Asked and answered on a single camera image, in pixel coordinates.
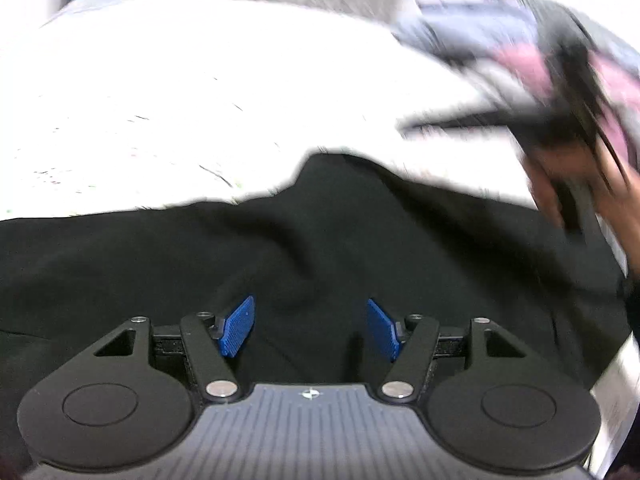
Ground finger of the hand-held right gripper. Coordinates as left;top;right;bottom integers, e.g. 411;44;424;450
397;102;521;143

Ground person's right hand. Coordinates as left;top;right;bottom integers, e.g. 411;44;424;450
522;152;640;276

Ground pink pillow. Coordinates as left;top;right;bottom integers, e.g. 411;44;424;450
485;42;640;161

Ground black pants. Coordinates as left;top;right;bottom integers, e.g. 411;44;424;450
0;152;633;471

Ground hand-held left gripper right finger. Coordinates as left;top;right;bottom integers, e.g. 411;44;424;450
366;298;546;403

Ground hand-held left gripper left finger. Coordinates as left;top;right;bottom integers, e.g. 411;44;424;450
75;296;256;403

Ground white floral sheet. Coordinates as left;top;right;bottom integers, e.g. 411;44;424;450
0;0;640;461

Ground lavender blue blanket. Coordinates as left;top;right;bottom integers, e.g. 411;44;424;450
392;0;556;61

